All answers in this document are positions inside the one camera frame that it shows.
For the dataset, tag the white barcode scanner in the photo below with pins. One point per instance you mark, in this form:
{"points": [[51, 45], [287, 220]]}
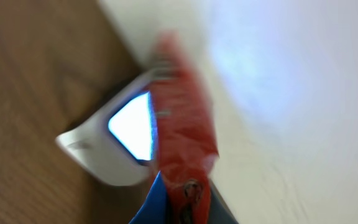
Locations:
{"points": [[115, 144]]}

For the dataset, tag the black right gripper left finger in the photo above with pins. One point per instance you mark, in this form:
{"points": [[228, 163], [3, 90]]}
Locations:
{"points": [[153, 210]]}

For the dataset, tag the red snack bag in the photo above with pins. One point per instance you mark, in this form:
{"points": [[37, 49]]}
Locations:
{"points": [[186, 141]]}

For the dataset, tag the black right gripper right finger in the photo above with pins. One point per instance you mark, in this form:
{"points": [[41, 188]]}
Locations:
{"points": [[218, 210]]}

